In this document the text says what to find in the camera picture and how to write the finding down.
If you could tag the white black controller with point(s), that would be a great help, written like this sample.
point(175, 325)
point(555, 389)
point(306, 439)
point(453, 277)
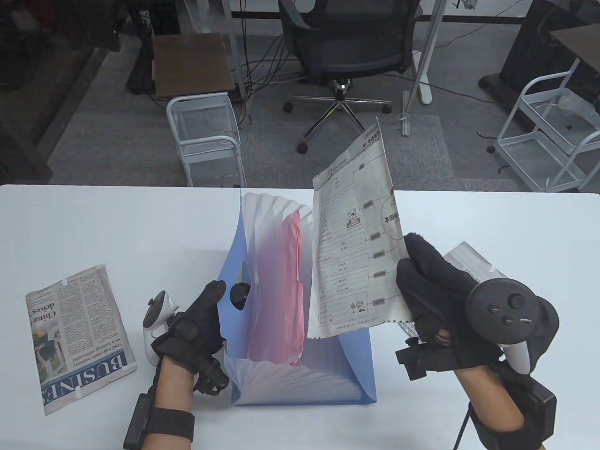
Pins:
point(501, 309)
point(157, 318)

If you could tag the person's left forearm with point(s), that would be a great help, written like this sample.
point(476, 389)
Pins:
point(171, 389)

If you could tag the black desk leg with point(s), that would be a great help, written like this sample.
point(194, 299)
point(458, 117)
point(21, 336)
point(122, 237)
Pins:
point(140, 56)

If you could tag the white desk leg with foot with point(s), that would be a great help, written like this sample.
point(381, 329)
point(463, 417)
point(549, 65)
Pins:
point(424, 61)

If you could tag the person's left hand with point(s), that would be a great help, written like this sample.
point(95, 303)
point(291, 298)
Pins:
point(197, 328)

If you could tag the person's right hand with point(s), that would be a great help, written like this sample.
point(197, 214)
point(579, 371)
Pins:
point(436, 290)

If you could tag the small newspaper leaflet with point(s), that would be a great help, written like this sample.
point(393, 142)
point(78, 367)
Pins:
point(468, 262)

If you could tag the brown desk top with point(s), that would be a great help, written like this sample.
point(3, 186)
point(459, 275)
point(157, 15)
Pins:
point(581, 44)

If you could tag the white printed form sheet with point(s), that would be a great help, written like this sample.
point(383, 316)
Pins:
point(356, 234)

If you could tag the white black right controller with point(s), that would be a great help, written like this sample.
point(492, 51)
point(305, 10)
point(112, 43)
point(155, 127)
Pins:
point(501, 309)

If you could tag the clear plastic bag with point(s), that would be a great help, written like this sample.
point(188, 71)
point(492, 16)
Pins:
point(574, 108)

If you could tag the brown wooden side table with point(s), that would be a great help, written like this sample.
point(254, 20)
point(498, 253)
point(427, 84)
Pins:
point(192, 63)

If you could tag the black desk base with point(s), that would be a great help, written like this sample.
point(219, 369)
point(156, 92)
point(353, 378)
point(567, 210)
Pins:
point(525, 51)

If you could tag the white metal rail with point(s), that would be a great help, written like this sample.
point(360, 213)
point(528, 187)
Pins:
point(405, 117)

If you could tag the thin white desk leg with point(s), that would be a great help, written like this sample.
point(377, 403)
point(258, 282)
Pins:
point(234, 47)

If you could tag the large newspaper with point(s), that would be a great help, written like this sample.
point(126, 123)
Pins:
point(79, 337)

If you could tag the white black left controller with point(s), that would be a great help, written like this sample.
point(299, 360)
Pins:
point(157, 318)

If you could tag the black office chair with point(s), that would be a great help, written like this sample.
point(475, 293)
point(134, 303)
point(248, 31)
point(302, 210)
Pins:
point(351, 47)

